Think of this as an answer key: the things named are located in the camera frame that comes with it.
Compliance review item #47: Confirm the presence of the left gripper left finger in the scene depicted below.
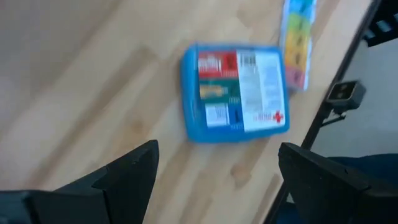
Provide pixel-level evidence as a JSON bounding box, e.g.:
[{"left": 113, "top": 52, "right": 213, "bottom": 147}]
[{"left": 24, "top": 139, "right": 160, "bottom": 224}]

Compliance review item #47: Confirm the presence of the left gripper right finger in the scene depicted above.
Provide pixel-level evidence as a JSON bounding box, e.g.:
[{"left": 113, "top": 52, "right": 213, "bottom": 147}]
[{"left": 278, "top": 142, "right": 398, "bottom": 224}]

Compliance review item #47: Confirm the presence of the dark blue chair seat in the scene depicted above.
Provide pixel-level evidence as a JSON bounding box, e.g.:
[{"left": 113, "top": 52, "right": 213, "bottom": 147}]
[{"left": 273, "top": 153, "right": 398, "bottom": 224}]

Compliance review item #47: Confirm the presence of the small grey webcam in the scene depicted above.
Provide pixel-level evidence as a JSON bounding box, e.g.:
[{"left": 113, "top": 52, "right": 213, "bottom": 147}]
[{"left": 321, "top": 80, "right": 368, "bottom": 127}]

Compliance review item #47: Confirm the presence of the blue first aid kit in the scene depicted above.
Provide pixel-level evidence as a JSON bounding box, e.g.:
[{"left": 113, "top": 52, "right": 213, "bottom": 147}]
[{"left": 180, "top": 43, "right": 291, "bottom": 145}]

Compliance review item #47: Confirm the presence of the rainbow weekly pill organizer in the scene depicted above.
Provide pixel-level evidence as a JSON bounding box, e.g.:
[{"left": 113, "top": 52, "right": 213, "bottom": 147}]
[{"left": 279, "top": 0, "right": 318, "bottom": 93}]

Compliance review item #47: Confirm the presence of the black metal table frame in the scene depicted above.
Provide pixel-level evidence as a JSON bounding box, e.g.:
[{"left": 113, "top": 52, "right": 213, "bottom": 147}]
[{"left": 264, "top": 0, "right": 384, "bottom": 224}]

